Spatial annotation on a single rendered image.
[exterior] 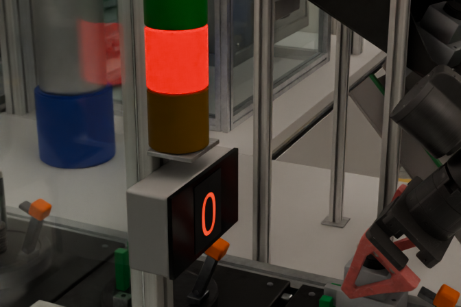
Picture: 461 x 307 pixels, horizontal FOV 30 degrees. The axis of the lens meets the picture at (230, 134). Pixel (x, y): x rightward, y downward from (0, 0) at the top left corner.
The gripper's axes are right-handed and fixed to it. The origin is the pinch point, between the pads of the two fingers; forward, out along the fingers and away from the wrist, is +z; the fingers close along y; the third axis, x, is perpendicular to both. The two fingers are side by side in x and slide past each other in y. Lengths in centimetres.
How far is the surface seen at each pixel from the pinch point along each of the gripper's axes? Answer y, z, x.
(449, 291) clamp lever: -0.1, -5.0, 7.0
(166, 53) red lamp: 21.6, -13.4, -24.9
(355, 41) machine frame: -164, 47, -30
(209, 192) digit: 18.8, -5.5, -15.5
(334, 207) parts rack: -52, 28, -4
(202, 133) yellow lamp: 19.6, -9.5, -19.0
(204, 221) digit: 19.7, -3.8, -14.0
